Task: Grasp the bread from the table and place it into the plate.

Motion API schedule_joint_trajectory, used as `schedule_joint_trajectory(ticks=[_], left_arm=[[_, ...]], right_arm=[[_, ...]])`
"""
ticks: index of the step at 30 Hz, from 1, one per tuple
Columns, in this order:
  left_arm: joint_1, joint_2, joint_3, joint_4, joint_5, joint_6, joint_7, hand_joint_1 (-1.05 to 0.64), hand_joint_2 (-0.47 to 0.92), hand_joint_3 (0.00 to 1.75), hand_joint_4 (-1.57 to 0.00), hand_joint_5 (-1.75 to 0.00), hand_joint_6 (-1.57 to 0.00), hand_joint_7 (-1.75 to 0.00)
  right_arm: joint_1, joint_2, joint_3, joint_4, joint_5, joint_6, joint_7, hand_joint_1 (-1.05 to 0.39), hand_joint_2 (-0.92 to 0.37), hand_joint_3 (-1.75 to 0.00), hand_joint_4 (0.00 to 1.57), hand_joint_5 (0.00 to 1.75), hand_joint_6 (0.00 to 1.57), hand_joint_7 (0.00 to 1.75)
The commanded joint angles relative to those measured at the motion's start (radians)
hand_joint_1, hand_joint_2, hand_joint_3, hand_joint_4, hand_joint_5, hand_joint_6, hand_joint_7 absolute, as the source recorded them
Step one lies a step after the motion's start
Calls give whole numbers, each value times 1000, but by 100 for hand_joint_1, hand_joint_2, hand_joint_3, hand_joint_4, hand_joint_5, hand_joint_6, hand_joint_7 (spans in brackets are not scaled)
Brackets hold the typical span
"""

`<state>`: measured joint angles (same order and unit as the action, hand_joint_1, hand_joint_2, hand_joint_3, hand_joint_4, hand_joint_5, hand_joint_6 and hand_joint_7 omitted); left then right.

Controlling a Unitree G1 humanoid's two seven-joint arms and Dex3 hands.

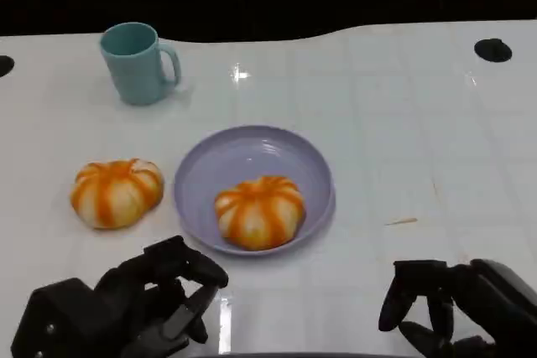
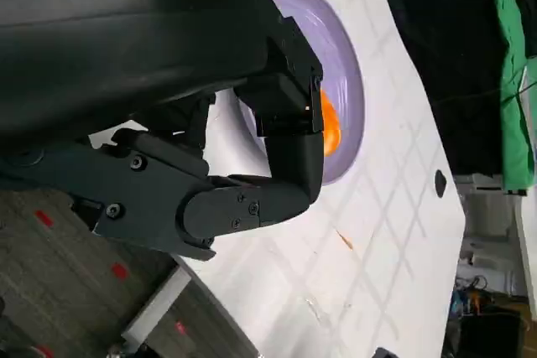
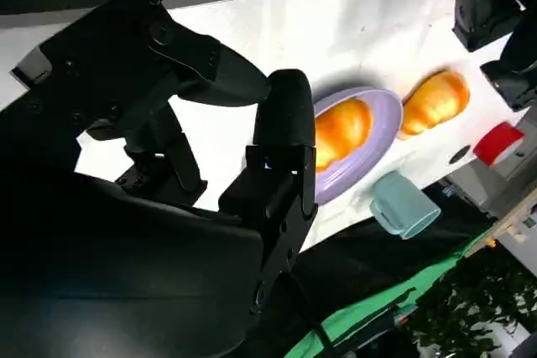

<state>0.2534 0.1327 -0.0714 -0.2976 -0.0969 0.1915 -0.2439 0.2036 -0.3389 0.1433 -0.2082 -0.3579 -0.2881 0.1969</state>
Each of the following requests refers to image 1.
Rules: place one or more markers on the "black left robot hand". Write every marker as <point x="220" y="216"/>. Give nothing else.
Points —
<point x="138" y="291"/>

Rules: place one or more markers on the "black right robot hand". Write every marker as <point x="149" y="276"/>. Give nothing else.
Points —
<point x="482" y="303"/>

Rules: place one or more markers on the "orange white toy bread roll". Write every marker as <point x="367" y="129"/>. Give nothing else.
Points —
<point x="260" y="213"/>
<point x="115" y="194"/>

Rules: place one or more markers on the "lilac plate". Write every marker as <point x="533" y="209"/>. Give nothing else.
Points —
<point x="251" y="152"/>

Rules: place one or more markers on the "pale green mug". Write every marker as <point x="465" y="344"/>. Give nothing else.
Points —
<point x="132" y="69"/>

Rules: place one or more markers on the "black round table grommet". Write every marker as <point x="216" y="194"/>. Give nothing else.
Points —
<point x="5" y="66"/>
<point x="493" y="50"/>

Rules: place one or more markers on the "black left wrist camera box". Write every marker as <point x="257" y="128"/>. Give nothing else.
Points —
<point x="54" y="320"/>

